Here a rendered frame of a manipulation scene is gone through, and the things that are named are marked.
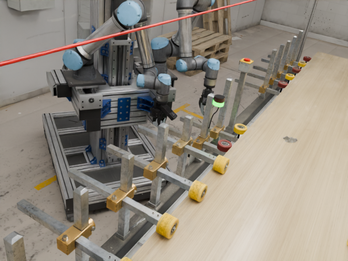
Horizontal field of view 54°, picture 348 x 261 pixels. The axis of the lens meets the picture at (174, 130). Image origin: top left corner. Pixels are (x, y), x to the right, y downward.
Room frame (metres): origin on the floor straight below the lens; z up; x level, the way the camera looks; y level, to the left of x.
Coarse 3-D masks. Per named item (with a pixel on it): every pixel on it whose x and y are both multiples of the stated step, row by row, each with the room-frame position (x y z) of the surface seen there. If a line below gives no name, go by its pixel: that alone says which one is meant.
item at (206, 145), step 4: (172, 128) 1.79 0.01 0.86; (168, 132) 1.77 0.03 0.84; (172, 132) 1.76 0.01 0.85; (176, 132) 1.75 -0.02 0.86; (180, 132) 1.76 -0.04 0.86; (176, 136) 1.75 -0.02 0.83; (180, 136) 1.73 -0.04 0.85; (192, 136) 1.73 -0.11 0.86; (204, 144) 1.66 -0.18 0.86; (208, 144) 1.66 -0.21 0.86; (212, 144) 1.67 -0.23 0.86; (204, 148) 1.66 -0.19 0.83; (208, 148) 1.65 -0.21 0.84; (212, 148) 1.64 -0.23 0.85; (216, 148) 1.63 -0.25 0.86; (216, 152) 1.63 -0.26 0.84; (220, 152) 1.61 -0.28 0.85; (224, 152) 1.60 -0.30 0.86
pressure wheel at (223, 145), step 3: (219, 141) 1.63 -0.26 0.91; (222, 141) 1.64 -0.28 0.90; (225, 141) 1.65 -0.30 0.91; (228, 141) 1.65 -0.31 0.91; (219, 144) 1.60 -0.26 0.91; (222, 144) 1.61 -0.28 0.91; (225, 144) 1.62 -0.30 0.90; (228, 144) 1.62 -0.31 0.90; (231, 144) 1.62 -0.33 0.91; (219, 147) 1.60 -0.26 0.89; (222, 147) 1.59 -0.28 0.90; (225, 147) 1.59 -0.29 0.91; (228, 147) 1.59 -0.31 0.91; (222, 150) 1.59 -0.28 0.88; (225, 150) 1.59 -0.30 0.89
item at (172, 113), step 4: (164, 104) 1.81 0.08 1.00; (164, 108) 1.78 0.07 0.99; (168, 108) 1.80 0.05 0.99; (164, 112) 1.78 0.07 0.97; (168, 112) 1.77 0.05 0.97; (172, 112) 1.79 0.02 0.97; (168, 116) 1.76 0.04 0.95; (172, 116) 1.76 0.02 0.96; (176, 116) 1.78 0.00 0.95; (172, 120) 1.76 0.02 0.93
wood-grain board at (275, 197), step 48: (288, 96) 2.46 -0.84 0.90; (336, 96) 2.61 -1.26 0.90; (240, 144) 1.64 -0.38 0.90; (288, 144) 1.72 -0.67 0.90; (336, 144) 1.80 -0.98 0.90; (240, 192) 1.22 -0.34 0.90; (288, 192) 1.27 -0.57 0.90; (336, 192) 1.33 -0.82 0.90; (192, 240) 0.90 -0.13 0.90; (240, 240) 0.94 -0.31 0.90; (288, 240) 0.97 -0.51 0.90; (336, 240) 1.01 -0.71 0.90
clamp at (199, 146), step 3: (198, 138) 1.70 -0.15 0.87; (201, 138) 1.70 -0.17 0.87; (204, 138) 1.71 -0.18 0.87; (207, 138) 1.72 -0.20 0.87; (195, 141) 1.66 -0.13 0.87; (201, 141) 1.67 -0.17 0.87; (204, 141) 1.68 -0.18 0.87; (207, 141) 1.73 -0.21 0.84; (195, 144) 1.65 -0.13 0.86; (198, 144) 1.64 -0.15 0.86; (201, 144) 1.65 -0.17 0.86; (195, 147) 1.65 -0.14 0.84; (198, 147) 1.64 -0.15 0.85; (201, 147) 1.66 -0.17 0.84
